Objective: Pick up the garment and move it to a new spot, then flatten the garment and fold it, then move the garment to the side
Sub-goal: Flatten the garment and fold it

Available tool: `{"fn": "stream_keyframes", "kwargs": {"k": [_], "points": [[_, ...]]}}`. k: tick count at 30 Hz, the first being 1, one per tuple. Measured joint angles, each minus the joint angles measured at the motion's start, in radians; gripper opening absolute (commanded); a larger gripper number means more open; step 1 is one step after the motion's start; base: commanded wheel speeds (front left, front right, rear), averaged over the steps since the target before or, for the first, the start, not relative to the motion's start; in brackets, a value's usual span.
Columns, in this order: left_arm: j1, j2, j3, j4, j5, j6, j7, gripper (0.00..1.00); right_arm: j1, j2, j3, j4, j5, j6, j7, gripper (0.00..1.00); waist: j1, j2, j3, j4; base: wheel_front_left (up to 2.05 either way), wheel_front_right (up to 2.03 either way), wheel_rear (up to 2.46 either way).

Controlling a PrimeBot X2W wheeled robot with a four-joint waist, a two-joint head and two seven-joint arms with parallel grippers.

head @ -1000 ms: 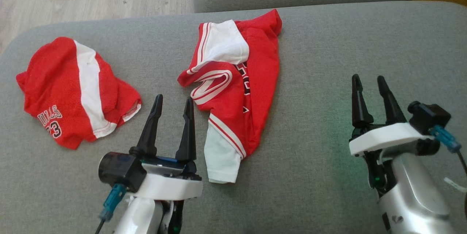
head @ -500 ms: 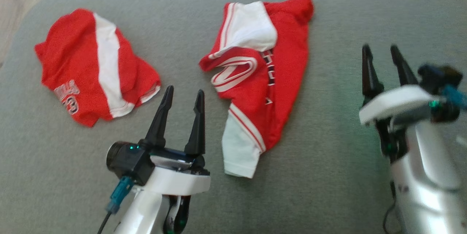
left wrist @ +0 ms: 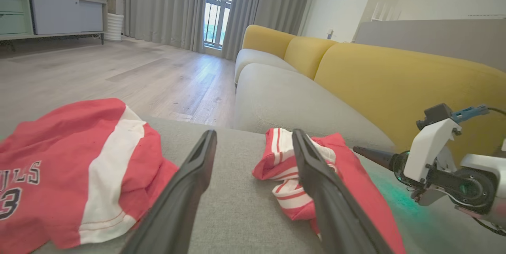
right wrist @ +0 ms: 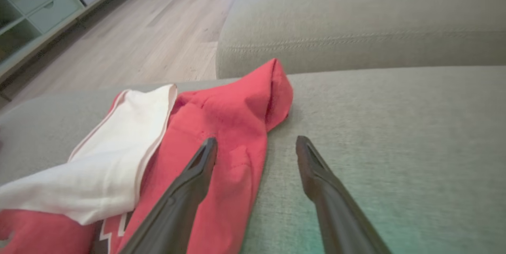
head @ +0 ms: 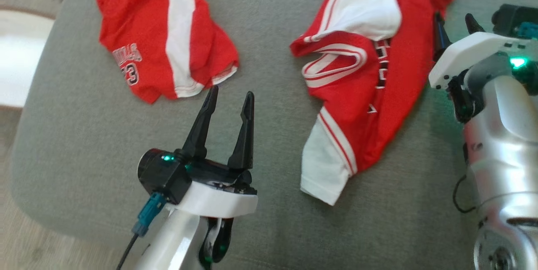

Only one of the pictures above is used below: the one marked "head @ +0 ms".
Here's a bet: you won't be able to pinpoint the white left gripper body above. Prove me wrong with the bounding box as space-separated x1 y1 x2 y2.
168 161 258 218

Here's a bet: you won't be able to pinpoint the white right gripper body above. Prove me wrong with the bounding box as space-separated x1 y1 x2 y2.
429 32 531 90

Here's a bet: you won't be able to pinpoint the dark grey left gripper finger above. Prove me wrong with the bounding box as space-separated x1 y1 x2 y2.
227 91 255 171
181 85 219 162

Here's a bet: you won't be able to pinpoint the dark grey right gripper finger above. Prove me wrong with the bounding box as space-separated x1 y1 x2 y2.
433 11 452 62
465 13 486 34

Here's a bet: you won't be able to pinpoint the red Bulls 23 jersey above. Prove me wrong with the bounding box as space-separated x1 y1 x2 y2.
290 0 459 206

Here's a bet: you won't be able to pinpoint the red shorts with white stripe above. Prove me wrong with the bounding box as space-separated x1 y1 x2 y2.
95 0 240 105

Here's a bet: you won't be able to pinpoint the large grey sofa seat cushion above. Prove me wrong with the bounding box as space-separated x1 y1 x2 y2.
8 0 538 270

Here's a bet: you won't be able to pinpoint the white rug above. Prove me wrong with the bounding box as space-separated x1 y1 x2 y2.
0 7 55 109

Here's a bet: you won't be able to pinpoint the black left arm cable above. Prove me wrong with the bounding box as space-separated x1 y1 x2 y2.
116 192 167 270

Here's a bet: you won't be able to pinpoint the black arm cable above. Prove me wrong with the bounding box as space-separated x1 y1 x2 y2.
116 192 167 270
453 174 477 214

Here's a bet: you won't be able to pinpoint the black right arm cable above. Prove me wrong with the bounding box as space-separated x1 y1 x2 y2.
453 174 477 214

